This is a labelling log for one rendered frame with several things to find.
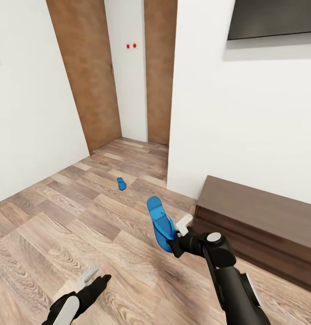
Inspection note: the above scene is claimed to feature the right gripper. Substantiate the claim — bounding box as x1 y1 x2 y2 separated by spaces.
166 226 196 258

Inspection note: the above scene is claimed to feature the sandal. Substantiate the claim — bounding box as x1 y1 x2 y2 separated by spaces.
117 177 127 191
146 196 178 253

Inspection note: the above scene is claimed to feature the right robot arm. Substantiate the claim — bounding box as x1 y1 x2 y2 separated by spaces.
166 214 271 325

